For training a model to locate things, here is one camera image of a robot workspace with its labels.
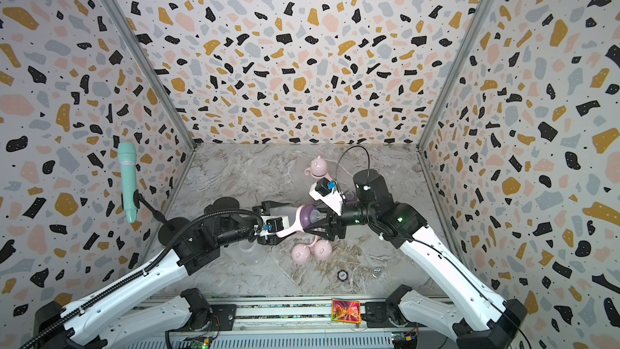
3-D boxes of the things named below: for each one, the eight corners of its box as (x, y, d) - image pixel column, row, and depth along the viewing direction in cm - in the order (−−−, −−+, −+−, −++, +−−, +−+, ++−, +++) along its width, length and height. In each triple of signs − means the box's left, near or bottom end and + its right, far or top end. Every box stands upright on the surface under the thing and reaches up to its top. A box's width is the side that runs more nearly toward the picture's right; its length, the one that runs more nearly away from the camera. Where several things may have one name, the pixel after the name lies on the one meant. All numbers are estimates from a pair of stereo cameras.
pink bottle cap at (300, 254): (292, 264, 86) (291, 260, 82) (293, 249, 89) (292, 244, 86) (309, 264, 86) (309, 260, 82) (310, 249, 90) (310, 244, 86)
